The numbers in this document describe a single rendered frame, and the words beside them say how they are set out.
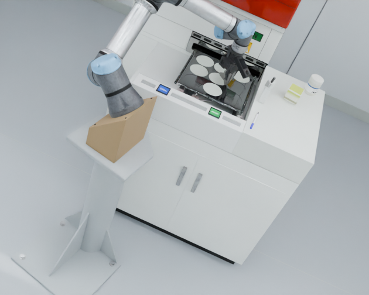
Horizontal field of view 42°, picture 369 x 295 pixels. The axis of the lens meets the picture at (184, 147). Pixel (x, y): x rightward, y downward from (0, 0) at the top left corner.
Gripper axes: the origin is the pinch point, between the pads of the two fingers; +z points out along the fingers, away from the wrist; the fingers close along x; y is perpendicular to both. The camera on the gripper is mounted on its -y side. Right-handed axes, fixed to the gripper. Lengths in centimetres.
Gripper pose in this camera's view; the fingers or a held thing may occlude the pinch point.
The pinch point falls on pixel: (226, 83)
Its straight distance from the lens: 250.7
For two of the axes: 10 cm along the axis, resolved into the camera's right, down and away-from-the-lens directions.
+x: -6.8, 3.5, -6.4
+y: -6.7, -6.5, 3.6
